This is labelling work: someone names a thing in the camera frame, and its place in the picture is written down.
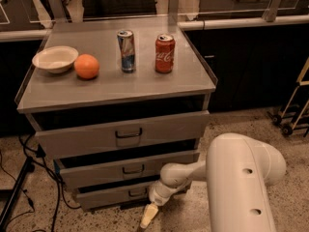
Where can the yellow wheeled cart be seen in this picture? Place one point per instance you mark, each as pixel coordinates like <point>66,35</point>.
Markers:
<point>294,113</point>

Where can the white bowl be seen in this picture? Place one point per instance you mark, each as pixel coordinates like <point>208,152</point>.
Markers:
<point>55,59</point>

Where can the grey drawer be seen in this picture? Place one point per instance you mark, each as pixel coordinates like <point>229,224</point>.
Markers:
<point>115,194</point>
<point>80,141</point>
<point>121,170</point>

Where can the grey drawer cabinet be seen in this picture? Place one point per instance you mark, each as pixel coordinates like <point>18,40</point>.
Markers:
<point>53,102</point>

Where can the grey bottom drawer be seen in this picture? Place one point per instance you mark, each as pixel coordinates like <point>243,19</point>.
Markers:
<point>115,194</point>

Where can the orange fruit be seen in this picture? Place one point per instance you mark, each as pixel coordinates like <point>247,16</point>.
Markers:
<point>86,66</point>

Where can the grey top drawer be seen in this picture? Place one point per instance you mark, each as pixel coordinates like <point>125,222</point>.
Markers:
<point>80,141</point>

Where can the red cola can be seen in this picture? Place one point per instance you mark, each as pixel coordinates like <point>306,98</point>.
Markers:
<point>164,53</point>

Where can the grey middle drawer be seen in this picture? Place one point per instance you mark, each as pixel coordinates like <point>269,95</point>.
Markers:
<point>121,170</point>

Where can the black tripod leg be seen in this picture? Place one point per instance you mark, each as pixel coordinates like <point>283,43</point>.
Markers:
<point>12,194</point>

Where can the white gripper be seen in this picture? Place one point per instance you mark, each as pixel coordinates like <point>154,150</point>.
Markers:
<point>156,194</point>

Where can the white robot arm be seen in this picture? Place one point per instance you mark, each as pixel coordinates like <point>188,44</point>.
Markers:
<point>237,170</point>

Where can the blue silver drink can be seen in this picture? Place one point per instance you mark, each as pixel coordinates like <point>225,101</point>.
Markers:
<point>126,45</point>

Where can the white counter rail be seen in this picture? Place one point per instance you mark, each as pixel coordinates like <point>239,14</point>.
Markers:
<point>159,23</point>

